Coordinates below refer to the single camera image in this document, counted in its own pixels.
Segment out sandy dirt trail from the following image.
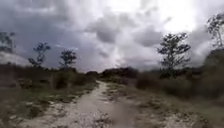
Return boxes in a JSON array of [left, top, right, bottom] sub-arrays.
[[19, 79, 141, 128]]

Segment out low dark bushes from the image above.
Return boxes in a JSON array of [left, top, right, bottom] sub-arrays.
[[99, 48, 224, 100], [0, 63, 101, 90]]

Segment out tall thin tree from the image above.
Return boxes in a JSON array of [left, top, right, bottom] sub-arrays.
[[156, 31, 192, 78]]

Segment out scrubby grass ground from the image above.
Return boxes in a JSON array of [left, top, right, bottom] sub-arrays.
[[0, 78, 99, 128], [103, 79, 224, 128]]

